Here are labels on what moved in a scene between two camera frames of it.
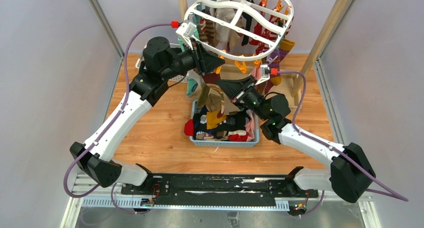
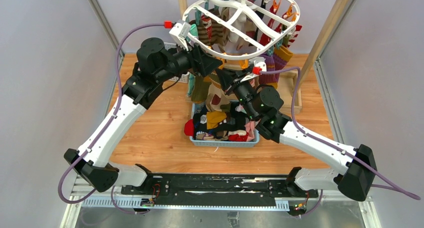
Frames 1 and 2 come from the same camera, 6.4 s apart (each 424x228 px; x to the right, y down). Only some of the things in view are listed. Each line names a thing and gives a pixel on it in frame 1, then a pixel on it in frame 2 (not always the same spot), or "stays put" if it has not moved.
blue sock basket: (215, 143) stays put
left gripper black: (205, 62) stays put
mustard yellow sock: (212, 120) stays put
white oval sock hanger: (238, 24) stays put
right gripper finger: (234, 87) to (226, 77)
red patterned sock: (260, 29) to (294, 32)
